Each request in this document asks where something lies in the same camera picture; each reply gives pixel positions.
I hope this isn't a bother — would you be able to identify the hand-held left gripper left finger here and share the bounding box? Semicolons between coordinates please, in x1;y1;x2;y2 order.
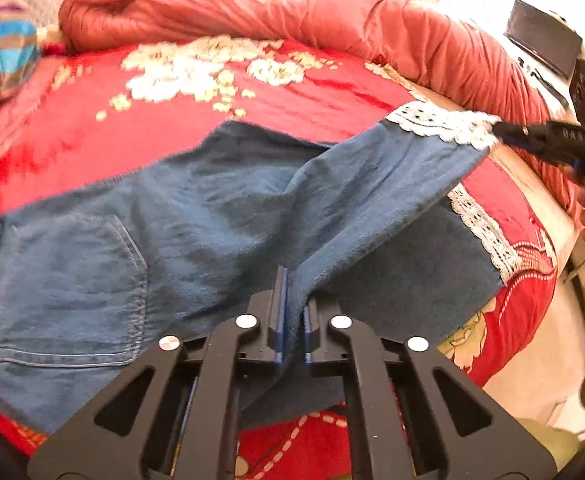
27;266;289;480

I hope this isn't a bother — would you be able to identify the blue denim pants lace trim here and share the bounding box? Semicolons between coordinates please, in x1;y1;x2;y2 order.
0;110;503;436

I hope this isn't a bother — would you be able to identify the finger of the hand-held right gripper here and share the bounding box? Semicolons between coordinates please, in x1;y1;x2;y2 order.
492;120;580;163

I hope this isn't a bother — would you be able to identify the red floral blanket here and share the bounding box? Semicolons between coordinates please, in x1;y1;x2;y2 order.
0;35;558;480

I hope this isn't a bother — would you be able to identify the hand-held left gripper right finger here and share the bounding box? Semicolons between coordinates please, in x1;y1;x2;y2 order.
302;297;558;480

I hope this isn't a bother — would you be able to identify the black laptop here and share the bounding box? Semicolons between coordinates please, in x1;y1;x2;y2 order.
505;0;583;81

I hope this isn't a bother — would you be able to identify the striped towel pillow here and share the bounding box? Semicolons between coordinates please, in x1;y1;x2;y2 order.
0;5;43;106

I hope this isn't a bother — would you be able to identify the salmon pink quilt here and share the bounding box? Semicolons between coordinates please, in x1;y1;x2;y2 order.
58;0;585;221

